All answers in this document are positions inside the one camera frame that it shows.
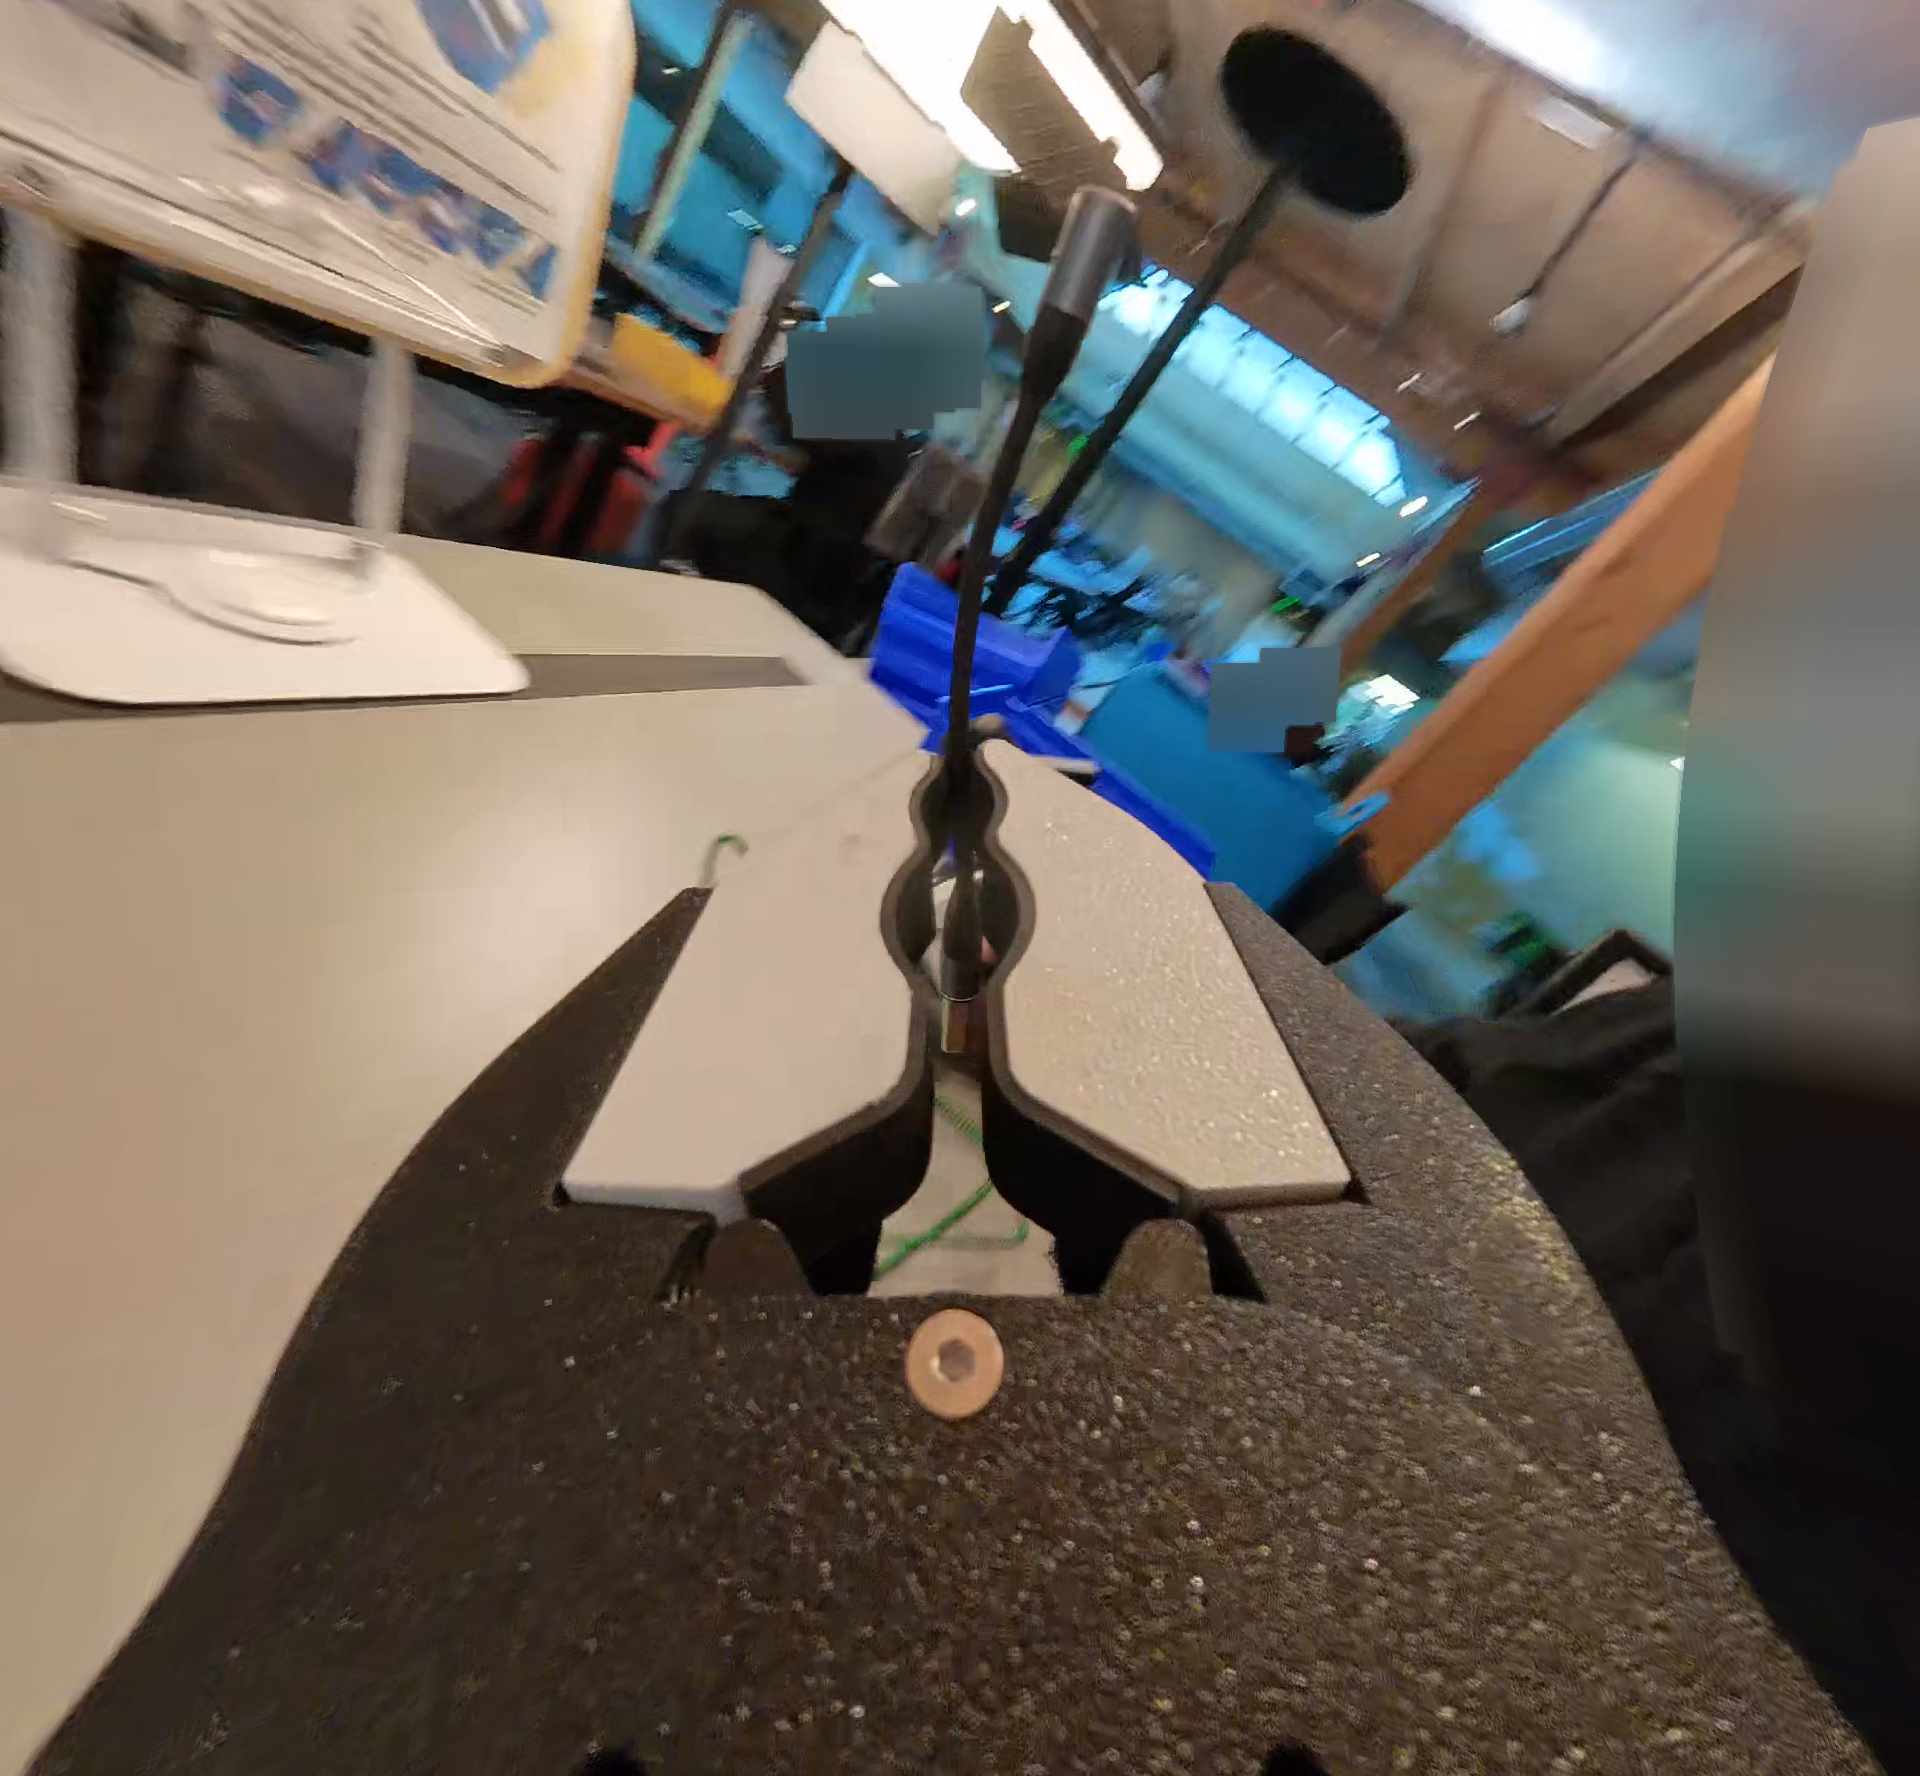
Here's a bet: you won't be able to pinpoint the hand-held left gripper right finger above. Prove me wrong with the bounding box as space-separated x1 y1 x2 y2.
959 738 1356 1230

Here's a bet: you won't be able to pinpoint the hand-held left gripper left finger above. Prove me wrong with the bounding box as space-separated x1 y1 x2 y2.
563 741 962 1230

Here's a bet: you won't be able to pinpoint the black braided cable grey plugs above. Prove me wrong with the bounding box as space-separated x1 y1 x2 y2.
927 186 1144 1057

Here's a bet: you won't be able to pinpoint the grey desk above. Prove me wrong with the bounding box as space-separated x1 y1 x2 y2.
0 478 962 1658

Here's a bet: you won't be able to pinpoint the person's black clothing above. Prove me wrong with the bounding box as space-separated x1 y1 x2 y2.
1411 928 1920 1508

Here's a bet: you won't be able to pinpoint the blue plastic bin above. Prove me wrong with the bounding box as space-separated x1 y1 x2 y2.
867 560 1221 881

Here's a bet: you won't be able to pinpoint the white sign stand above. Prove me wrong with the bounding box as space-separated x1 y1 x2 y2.
0 0 636 707

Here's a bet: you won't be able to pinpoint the black round disc on rod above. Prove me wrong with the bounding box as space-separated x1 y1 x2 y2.
981 24 1415 614

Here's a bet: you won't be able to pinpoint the wooden post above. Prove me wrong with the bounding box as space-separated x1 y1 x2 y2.
1335 358 1780 893

